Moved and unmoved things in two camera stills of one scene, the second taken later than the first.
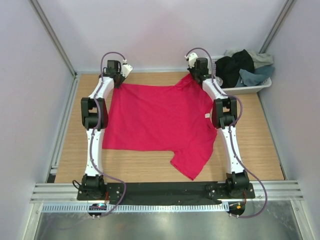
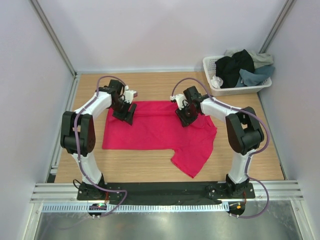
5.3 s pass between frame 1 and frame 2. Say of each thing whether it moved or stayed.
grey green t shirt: stayed
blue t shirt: stayed
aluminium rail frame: stayed
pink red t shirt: moved
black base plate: stayed
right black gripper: moved
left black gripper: moved
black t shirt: stayed
